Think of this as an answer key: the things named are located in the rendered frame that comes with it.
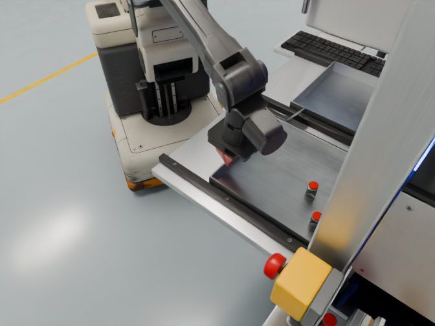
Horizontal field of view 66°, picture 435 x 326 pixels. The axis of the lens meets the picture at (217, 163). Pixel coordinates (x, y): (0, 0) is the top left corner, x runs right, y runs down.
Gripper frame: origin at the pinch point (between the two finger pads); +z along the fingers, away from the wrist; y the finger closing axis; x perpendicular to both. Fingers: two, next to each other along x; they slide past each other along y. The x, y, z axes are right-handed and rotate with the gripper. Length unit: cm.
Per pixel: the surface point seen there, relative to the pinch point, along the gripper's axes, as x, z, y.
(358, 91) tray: 48.7, 1.6, 10.5
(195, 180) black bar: -8.1, 1.8, -3.0
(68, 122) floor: 25, 112, -138
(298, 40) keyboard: 72, 12, -22
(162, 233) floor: 7, 97, -31
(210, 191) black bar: -8.2, 1.2, 1.4
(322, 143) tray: 19.5, -1.3, 13.1
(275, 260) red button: -18.2, -13.3, 21.2
